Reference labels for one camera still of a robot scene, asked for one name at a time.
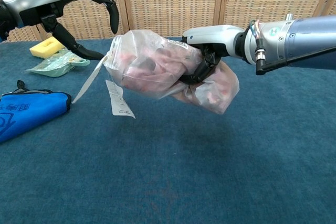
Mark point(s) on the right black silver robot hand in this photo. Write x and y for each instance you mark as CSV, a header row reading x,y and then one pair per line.
x,y
215,39

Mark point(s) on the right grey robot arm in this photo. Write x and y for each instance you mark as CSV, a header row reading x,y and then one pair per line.
x,y
302,40

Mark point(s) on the yellow sponge with hole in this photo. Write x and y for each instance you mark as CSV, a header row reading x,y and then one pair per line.
x,y
43,49

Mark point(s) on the blue carpet table cover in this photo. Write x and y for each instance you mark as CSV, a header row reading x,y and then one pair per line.
x,y
168,169

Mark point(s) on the woven wooden folding screen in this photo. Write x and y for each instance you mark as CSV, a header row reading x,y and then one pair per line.
x,y
168,3

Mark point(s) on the green plastic dustpan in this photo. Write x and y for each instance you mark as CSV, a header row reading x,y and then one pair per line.
x,y
55,68

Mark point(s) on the blue cloth with black trim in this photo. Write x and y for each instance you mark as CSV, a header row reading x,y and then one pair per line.
x,y
26,113

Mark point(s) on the pink floral garment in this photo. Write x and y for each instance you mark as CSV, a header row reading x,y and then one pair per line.
x,y
168,66

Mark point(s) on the translucent plastic zip bag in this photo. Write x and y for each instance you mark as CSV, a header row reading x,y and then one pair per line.
x,y
139,43

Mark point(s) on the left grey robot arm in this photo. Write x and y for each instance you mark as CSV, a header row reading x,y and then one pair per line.
x,y
4,19

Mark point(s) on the square white paper hang tag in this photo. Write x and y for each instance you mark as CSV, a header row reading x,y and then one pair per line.
x,y
119,100

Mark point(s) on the narrow white paper hang tag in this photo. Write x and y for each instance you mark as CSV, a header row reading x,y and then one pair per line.
x,y
88,82

